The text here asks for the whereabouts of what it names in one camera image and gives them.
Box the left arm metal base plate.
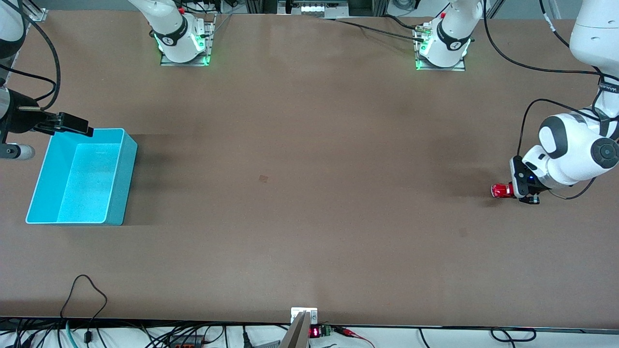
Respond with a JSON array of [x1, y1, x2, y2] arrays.
[[414, 23, 466, 72]]

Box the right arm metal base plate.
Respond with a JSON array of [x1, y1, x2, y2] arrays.
[[160, 14, 217, 67]]

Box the black cable below table edge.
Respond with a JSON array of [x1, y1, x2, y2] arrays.
[[418, 327, 537, 348]]

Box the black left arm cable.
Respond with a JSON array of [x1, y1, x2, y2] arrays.
[[483, 0, 619, 201]]

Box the aluminium frame profile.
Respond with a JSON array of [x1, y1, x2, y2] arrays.
[[19, 0, 49, 23]]

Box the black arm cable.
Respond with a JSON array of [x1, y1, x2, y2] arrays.
[[483, 0, 619, 201], [0, 0, 62, 110]]

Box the thin black looped cable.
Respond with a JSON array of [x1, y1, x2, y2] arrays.
[[60, 275, 108, 345]]

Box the red clip lead wires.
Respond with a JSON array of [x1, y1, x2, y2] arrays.
[[333, 326, 376, 348]]

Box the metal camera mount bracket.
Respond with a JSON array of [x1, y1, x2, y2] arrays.
[[280, 307, 319, 348]]

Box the orange power strip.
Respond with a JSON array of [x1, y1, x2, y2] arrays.
[[167, 335, 209, 348]]

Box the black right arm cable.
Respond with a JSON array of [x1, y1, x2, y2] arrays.
[[0, 0, 62, 110]]

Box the black cable on table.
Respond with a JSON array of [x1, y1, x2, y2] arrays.
[[317, 14, 427, 43]]

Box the blue plastic box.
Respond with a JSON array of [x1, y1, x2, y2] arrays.
[[25, 128, 138, 226]]

